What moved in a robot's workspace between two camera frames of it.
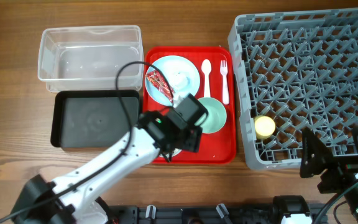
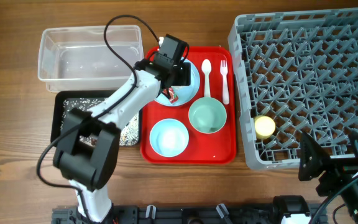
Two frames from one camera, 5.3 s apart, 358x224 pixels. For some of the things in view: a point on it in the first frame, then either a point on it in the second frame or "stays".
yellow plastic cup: [264, 126] stays
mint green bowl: [214, 120] stays
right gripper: [342, 169] stays
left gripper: [192, 139] to [184, 78]
